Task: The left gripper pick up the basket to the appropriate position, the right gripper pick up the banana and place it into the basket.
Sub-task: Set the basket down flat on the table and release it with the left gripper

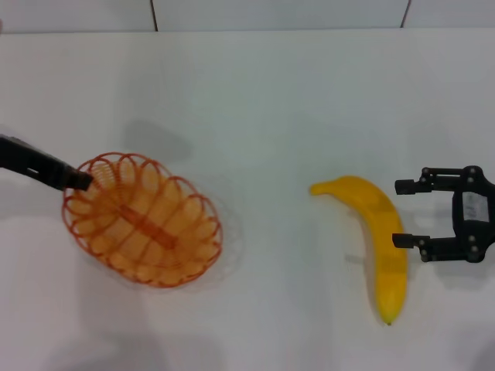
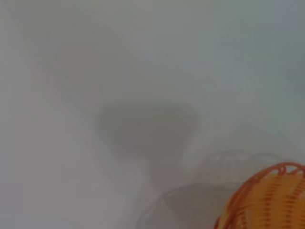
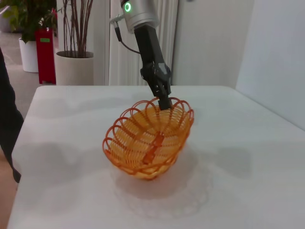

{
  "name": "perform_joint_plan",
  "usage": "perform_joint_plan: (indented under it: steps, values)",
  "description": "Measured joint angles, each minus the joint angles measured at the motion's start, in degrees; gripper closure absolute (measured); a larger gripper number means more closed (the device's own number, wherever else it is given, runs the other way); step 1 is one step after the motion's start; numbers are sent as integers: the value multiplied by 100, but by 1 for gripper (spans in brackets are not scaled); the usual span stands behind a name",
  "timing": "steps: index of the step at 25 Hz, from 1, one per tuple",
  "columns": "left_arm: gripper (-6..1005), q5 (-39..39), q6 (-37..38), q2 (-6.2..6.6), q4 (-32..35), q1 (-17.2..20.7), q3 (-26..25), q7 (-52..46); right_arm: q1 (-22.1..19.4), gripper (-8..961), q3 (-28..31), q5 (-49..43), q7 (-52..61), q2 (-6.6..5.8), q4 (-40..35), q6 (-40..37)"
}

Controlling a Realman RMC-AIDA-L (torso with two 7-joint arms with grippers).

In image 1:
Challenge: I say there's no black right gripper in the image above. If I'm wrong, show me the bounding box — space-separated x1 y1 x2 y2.
391 165 495 264

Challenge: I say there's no yellow banana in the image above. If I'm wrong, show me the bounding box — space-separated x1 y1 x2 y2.
309 175 408 326

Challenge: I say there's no orange woven plastic basket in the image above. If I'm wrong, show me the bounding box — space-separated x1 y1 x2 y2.
63 152 224 289

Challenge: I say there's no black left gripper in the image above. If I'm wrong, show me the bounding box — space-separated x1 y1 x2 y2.
0 134 94 192

